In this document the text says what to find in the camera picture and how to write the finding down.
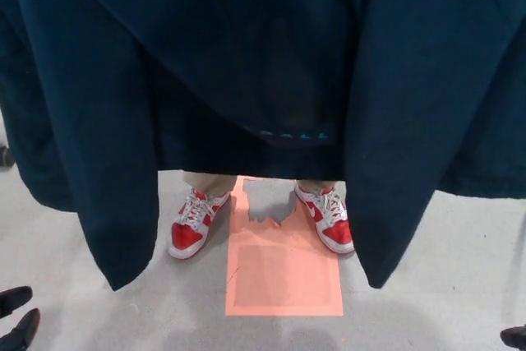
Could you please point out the person left red white sneaker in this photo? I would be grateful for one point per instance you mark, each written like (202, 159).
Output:
(337, 232)

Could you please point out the khaki trousers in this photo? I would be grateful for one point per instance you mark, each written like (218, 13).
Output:
(209, 182)

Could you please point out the person red white sneaker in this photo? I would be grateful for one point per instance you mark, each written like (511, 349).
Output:
(185, 236)
(337, 232)

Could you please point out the robot left black three-fingered hand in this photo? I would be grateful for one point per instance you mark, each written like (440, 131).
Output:
(20, 326)

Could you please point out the black chair caster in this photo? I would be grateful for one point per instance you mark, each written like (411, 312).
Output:
(6, 157)

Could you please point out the person right red white sneaker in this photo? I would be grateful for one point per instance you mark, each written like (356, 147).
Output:
(185, 236)

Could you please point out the pink rectangular floor marker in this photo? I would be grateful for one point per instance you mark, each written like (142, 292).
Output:
(283, 277)

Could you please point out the dark navy long coat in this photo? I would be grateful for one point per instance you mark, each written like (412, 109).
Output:
(123, 79)

